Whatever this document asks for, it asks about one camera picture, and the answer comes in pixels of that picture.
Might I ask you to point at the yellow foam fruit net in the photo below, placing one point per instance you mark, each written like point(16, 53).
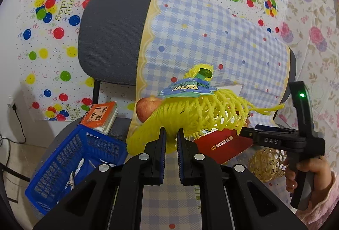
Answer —
point(212, 113)

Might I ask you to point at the red paper packet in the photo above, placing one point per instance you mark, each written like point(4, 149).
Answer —
point(225, 146)

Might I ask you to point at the red apple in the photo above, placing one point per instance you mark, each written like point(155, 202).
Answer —
point(145, 109)

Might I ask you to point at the orange booklet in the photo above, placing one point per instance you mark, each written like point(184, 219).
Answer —
point(98, 115)

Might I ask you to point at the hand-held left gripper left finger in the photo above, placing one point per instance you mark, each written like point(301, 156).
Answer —
point(162, 158)

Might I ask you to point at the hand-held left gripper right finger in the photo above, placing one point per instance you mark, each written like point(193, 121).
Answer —
point(180, 158)

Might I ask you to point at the white paper piece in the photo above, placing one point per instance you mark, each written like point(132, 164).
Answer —
point(233, 88)

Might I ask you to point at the person's right forearm pink sleeve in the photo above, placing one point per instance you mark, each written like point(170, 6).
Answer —
point(323, 206)

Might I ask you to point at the person's right hand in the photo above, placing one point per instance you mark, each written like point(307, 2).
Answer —
point(319, 171)

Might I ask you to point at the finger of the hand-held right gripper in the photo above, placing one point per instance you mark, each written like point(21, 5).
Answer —
point(261, 138)
point(272, 127)

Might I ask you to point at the floral print sheet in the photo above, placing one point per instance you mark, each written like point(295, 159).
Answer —
point(312, 47)

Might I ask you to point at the white plastic wrapper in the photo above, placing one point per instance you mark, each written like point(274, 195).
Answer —
point(79, 166)

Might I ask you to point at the blue plastic basket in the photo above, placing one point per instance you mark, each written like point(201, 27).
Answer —
point(66, 156)

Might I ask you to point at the grey office chair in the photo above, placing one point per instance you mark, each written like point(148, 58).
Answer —
point(114, 34)

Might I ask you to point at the blue checkered cloth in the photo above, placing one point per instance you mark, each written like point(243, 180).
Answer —
point(198, 34)

